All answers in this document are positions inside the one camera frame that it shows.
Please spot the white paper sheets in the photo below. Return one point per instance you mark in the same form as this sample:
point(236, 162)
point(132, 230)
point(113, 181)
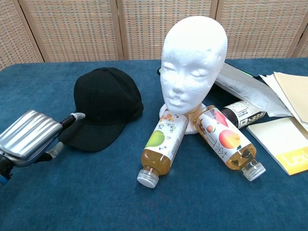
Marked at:
point(272, 83)

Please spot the white yellow notebook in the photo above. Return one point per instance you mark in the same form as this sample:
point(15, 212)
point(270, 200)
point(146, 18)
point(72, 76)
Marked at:
point(276, 139)

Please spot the tea bottle peach label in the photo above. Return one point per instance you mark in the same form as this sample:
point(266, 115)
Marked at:
point(223, 139)

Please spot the white foam mannequin head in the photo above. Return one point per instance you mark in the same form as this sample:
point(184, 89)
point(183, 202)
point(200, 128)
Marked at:
point(190, 60)

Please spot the woven wooden folding screen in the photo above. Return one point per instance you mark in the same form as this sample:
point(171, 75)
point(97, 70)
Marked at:
point(72, 29)

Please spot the tea bottle green apple label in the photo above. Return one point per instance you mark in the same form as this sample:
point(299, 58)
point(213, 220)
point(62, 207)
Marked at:
point(163, 139)

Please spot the translucent white plastic bag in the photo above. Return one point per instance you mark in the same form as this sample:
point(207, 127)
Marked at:
point(247, 89)

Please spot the beige paper folder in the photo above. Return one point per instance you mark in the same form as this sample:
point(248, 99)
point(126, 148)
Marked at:
point(296, 91)

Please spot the blue felt table cover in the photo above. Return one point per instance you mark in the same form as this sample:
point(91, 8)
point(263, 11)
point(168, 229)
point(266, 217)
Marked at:
point(72, 199)

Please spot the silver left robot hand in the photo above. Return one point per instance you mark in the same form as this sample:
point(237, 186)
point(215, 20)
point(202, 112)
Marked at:
point(29, 134)

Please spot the black baseball cap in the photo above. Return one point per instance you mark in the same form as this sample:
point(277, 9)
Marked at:
point(108, 101)

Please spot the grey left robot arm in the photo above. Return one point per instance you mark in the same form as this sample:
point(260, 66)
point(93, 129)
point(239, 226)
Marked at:
point(3, 179)

